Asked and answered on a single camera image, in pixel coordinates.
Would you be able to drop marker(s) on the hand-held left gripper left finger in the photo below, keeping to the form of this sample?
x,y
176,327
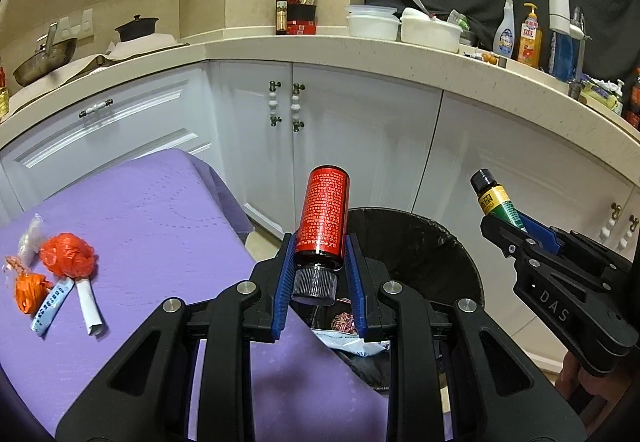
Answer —
x,y
281,287

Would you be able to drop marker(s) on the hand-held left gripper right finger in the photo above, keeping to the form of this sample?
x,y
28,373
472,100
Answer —
x,y
357,287

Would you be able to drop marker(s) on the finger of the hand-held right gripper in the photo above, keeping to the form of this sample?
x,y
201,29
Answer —
x,y
542,234
505,237

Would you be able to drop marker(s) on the red checkered ribbon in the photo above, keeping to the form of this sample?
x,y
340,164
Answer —
x,y
342,323

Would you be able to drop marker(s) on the small bottle with yellow label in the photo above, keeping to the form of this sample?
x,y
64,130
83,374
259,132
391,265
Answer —
x,y
492,197

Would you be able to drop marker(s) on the white pouch with black text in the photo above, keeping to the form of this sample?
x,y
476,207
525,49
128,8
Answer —
x,y
360,347

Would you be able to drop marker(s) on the trash bin with black bag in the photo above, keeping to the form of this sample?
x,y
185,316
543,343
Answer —
x,y
425,247

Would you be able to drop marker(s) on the red bottle with black cap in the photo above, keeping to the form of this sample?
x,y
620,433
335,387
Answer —
x,y
322,212

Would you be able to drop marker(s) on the small white sachet dark end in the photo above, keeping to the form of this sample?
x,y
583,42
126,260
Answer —
x,y
87,304

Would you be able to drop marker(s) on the red-orange plastic bag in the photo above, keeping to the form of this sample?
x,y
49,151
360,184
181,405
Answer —
x,y
67,254

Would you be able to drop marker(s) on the light blue white sachet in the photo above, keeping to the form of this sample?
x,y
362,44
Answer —
x,y
50,309

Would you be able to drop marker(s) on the small orange bag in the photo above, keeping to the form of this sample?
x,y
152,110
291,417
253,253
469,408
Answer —
x,y
30,294

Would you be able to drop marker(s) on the clear plastic bag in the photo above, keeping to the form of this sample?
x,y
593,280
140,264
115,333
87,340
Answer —
x,y
31,237

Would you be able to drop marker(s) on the person's right hand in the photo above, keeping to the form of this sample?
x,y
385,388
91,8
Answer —
x,y
595,392

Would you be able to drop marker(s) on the purple tablecloth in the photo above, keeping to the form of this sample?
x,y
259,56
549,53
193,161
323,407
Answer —
x,y
150,222

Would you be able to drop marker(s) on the white kitchen cabinets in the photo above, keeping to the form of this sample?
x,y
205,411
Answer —
x,y
375,122

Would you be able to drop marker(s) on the orange dish soap bottle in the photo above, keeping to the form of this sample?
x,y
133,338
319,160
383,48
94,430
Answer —
x,y
529,42

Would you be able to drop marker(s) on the white spray bottle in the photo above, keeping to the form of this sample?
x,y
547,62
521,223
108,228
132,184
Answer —
x,y
503,35

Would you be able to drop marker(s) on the green and white packet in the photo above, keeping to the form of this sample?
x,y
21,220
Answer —
x,y
460,25

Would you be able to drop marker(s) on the white rectangular container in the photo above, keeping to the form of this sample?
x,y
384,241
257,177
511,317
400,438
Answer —
x,y
430,32

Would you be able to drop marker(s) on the white faucet water filter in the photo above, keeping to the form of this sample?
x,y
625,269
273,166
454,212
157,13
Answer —
x,y
559,10

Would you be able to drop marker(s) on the beige kitchen countertop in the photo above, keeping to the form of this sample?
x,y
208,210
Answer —
x,y
350,50

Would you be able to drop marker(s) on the white round container clear lid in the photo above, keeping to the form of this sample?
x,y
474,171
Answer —
x,y
372,25

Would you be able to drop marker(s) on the red and black box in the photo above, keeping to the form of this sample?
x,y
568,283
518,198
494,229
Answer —
x,y
302,20

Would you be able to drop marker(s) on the dark olive oil bottle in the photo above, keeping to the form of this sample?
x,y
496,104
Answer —
x,y
281,12

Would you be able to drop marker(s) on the beige stove cover cloth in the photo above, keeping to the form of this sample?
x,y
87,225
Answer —
x,y
140,48

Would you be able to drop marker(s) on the black pot with lid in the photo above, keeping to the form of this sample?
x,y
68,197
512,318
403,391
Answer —
x,y
136,30

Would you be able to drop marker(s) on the steel frying pan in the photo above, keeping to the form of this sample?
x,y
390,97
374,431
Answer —
x,y
42,65

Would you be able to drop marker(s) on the yellow cooking oil bottle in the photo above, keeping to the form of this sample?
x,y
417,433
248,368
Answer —
x,y
3,92

